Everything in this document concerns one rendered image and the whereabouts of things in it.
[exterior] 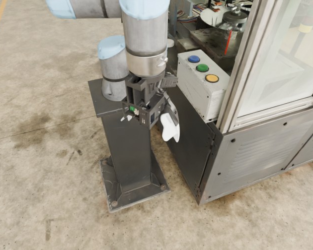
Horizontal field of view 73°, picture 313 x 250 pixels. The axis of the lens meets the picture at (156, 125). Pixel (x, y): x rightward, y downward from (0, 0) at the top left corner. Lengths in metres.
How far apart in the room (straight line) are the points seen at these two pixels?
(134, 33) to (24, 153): 1.66
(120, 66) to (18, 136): 1.41
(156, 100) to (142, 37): 0.14
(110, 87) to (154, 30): 0.58
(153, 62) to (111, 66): 0.48
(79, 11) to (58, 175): 1.35
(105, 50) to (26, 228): 1.17
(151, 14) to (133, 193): 1.25
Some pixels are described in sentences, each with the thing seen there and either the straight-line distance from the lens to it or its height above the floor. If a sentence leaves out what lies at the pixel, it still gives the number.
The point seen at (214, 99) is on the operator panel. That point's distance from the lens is 0.77.
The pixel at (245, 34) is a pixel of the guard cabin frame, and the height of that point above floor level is 1.10.
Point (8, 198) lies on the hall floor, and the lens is 1.75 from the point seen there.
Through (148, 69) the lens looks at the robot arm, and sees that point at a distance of 0.39.
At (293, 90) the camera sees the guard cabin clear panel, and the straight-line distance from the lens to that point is 0.94.
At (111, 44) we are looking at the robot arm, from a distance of 0.84.
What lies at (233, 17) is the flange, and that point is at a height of 0.96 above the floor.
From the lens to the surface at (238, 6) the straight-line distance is 1.18.
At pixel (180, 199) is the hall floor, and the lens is 1.47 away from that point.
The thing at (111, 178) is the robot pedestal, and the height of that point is 0.01.
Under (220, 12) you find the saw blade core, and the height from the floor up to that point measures 0.95.
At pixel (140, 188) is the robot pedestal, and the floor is 0.01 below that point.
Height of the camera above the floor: 1.33
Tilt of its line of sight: 47 degrees down
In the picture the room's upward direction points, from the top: straight up
